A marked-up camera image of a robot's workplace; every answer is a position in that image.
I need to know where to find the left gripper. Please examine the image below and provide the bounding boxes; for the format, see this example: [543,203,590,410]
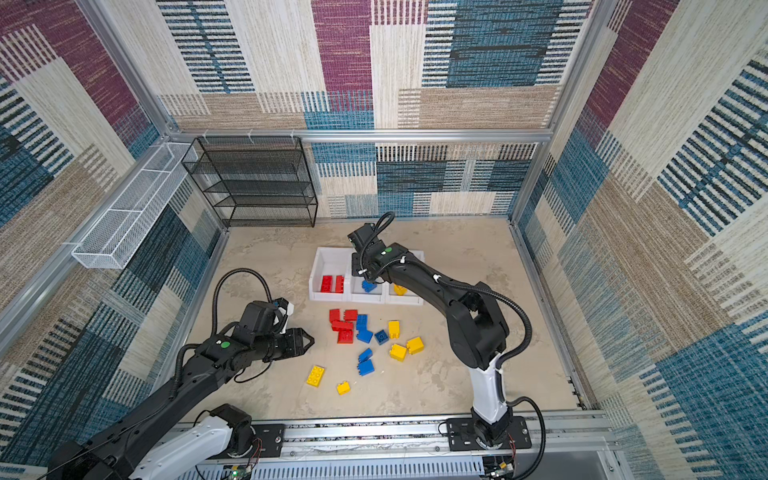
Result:
[254,325,316,362]

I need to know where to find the blue large square brick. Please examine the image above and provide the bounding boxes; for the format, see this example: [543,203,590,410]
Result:
[361,280,377,293]

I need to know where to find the red square brick studs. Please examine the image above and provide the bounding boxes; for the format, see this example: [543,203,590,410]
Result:
[337,330,355,345]

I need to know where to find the blue long studded brick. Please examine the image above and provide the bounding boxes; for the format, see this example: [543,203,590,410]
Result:
[355,314,368,331]

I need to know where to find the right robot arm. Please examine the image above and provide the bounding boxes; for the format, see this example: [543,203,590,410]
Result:
[348,211,533,448]

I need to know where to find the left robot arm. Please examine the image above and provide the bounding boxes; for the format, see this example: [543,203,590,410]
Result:
[45,295,315,479]

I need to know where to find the yellow long brick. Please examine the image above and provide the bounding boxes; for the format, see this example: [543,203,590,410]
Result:
[306,365,325,388]

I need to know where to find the middle white bin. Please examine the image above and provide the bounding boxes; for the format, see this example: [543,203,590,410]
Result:
[345,249,384,304]

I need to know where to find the white bin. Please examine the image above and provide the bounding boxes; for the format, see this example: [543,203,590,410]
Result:
[381,268,424,306]
[308,247,352,302]
[345,249,384,304]

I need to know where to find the left white bin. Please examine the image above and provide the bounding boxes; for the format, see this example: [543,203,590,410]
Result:
[308,247,352,302]

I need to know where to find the right white bin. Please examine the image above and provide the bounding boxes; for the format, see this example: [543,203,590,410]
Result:
[381,268,424,306]

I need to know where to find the small yellow brick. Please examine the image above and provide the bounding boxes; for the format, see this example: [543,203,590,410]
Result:
[337,381,351,395]

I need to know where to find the blue brick centre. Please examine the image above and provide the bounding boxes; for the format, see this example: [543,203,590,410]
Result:
[356,329,373,344]

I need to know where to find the blue brick lower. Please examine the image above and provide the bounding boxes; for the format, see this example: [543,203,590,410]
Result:
[358,348,373,363]

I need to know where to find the blue brick bottom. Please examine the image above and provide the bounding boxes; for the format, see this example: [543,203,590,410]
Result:
[357,359,375,376]

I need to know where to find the yellow tall brick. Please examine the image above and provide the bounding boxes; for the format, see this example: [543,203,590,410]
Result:
[388,320,401,339]

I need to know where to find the dark blue hollow brick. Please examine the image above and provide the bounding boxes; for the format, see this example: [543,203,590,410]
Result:
[374,330,389,345]

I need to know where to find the yellow studded brick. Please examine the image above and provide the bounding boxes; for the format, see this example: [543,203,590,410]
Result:
[389,344,408,362]

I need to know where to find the yellow brick right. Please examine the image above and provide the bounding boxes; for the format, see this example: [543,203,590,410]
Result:
[406,337,425,355]

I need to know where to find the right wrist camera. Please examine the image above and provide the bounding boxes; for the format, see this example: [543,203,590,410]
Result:
[348,223,375,251]

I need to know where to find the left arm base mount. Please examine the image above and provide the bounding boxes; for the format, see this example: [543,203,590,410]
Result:
[209,423,286,461]

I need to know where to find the black wire shelf rack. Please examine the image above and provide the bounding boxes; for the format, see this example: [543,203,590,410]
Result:
[181,136,318,228]

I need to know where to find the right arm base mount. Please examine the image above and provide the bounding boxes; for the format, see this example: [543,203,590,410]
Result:
[444,416,533,451]

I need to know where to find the white wire mesh basket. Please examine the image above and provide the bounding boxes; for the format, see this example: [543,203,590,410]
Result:
[72,142,190,270]

